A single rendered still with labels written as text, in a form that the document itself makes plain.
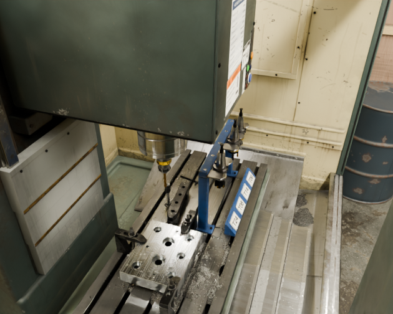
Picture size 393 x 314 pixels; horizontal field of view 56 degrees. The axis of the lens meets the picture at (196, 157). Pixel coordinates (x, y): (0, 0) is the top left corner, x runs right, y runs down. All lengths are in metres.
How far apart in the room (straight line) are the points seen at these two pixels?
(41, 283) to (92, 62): 0.97
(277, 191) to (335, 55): 0.79
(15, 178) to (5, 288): 0.46
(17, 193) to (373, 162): 2.65
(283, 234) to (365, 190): 1.57
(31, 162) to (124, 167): 1.37
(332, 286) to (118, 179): 1.50
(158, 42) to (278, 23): 1.15
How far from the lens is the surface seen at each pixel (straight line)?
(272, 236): 1.96
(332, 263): 1.82
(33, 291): 1.66
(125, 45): 0.98
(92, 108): 1.11
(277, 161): 2.29
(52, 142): 1.44
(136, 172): 2.61
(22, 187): 1.37
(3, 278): 1.55
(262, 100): 2.16
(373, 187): 3.43
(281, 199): 2.17
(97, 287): 1.55
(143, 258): 1.49
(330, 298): 1.70
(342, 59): 2.04
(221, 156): 1.49
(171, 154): 1.15
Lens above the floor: 2.11
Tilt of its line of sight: 34 degrees down
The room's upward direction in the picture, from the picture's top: straight up
